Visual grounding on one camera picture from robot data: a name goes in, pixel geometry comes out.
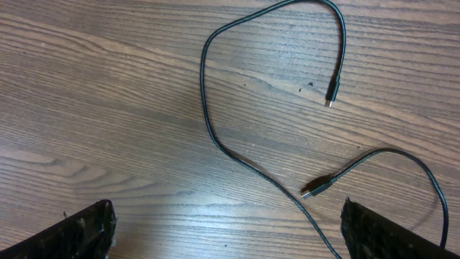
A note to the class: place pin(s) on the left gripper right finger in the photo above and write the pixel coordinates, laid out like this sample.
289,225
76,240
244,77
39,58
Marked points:
369,235

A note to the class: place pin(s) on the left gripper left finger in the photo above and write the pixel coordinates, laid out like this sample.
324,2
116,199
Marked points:
86,234

